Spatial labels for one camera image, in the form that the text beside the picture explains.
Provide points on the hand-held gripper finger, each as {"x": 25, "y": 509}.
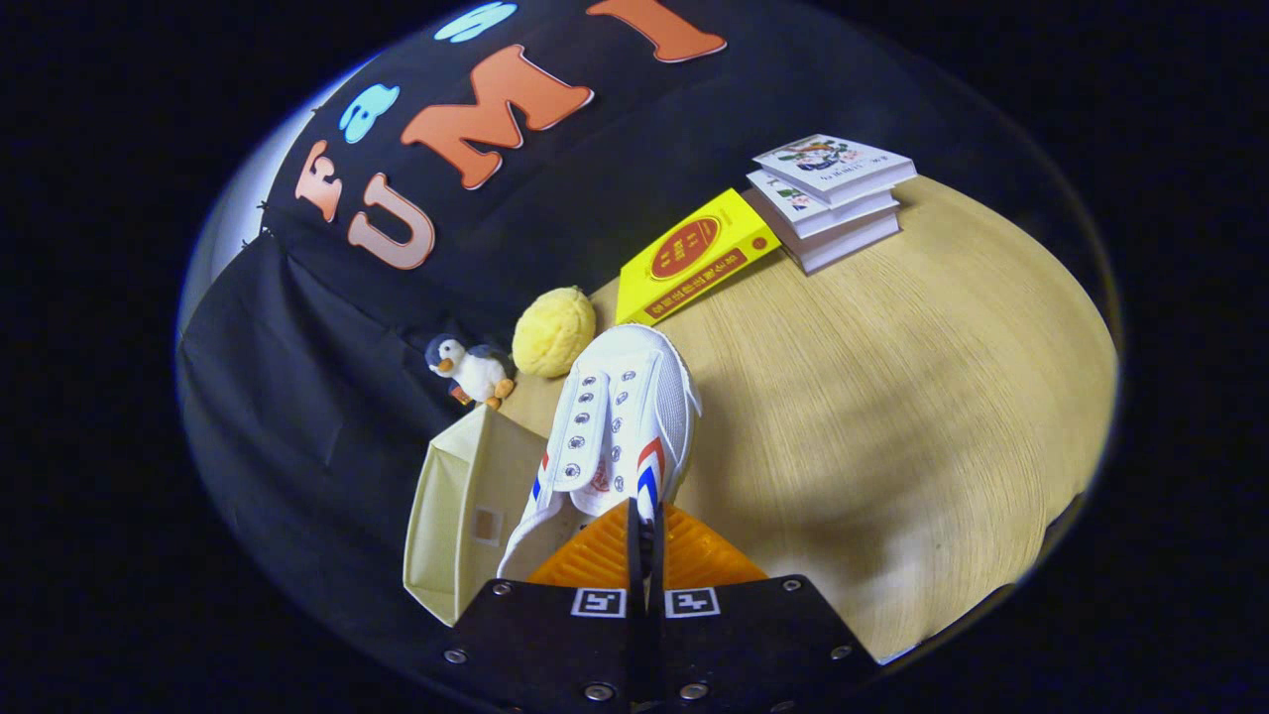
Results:
{"x": 634, "y": 595}
{"x": 657, "y": 595}

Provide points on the yellow bun plush toy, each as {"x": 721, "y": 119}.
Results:
{"x": 553, "y": 332}

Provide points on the white illustrated book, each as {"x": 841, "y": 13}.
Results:
{"x": 853, "y": 243}
{"x": 833, "y": 159}
{"x": 793, "y": 203}

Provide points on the penguin plush toy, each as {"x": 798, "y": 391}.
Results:
{"x": 474, "y": 372}

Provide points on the yellow book red label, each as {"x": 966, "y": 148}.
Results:
{"x": 689, "y": 253}

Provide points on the white canvas shoe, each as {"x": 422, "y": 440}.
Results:
{"x": 639, "y": 392}

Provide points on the beige fabric storage box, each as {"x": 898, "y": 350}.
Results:
{"x": 456, "y": 516}

